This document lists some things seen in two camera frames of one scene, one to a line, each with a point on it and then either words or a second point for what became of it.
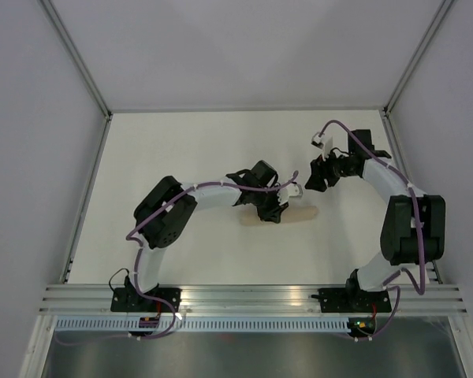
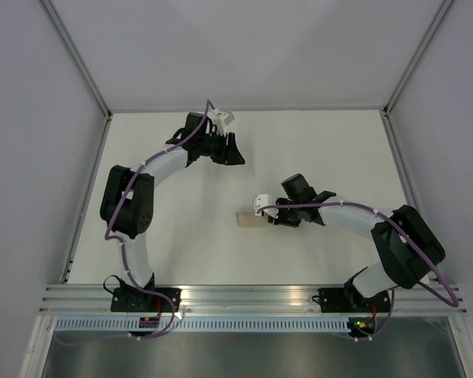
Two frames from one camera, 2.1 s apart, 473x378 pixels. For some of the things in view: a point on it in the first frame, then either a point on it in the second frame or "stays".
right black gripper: (319, 172) to (282, 221)
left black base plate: (128, 299) stays
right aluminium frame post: (388, 116) stays
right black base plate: (343, 300) stays
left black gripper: (273, 214) to (229, 155)
